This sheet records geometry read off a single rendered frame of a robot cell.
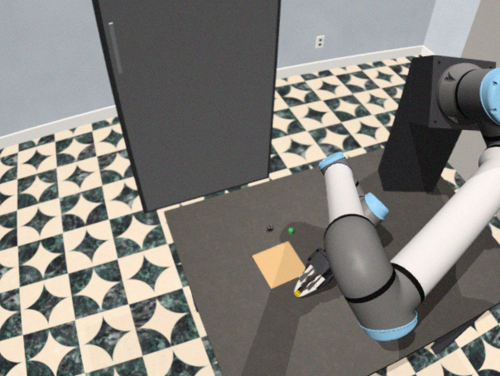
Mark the peach flat mat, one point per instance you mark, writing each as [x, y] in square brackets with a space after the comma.
[279, 264]

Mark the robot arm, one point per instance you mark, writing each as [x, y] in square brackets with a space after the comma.
[384, 294]

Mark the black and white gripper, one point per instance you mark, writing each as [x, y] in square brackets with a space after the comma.
[319, 262]

